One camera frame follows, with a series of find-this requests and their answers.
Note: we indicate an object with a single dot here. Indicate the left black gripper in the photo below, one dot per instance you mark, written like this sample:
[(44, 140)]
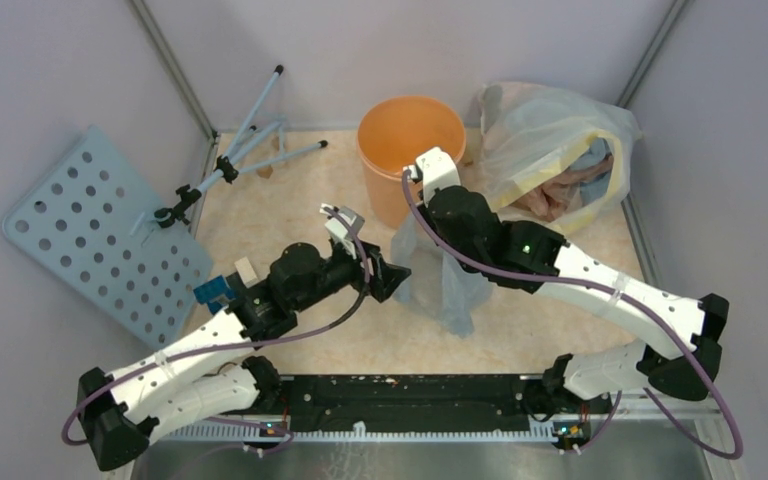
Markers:
[(385, 278)]

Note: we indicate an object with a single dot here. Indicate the light blue plastic trash bag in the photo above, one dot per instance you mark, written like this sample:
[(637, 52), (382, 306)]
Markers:
[(438, 288)]

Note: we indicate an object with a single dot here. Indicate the large translucent white trash bag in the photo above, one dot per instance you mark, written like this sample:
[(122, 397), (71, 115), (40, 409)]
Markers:
[(531, 133)]

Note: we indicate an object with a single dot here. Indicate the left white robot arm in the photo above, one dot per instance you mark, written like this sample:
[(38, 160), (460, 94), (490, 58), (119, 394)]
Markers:
[(123, 411)]

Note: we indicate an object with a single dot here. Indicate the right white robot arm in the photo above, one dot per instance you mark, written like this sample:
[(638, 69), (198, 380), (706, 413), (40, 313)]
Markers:
[(675, 350)]

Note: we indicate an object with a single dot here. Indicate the orange plastic trash bin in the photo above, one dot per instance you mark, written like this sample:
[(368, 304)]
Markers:
[(391, 136)]

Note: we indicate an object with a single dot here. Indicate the pink plastic bags inside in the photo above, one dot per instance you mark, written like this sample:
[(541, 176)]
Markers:
[(551, 199)]

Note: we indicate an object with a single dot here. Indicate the small wooden cube left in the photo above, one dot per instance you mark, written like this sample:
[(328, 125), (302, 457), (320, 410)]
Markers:
[(246, 271)]

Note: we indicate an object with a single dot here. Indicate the wooden block by tripod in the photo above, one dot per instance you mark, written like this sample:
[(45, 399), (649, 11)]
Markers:
[(265, 172)]

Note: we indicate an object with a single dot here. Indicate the blue block holder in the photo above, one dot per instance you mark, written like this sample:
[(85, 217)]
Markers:
[(216, 294)]

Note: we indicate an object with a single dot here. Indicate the light blue tripod stand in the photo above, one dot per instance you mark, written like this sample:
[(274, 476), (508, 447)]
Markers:
[(228, 166)]

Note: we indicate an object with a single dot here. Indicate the light blue perforated board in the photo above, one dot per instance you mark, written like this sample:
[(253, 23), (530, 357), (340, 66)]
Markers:
[(90, 221)]

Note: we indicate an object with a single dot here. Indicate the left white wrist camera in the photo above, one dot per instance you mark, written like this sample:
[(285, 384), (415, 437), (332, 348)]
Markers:
[(343, 225)]

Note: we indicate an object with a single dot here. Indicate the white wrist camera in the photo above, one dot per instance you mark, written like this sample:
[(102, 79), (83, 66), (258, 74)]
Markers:
[(343, 225), (436, 170)]

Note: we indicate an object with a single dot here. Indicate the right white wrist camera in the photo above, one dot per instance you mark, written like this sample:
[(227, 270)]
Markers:
[(436, 170)]

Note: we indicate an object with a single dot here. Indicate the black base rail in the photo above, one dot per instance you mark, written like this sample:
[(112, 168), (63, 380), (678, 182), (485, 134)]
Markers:
[(457, 403)]

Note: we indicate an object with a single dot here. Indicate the white toothed cable strip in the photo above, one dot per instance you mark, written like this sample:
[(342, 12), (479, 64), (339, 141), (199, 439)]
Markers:
[(217, 432)]

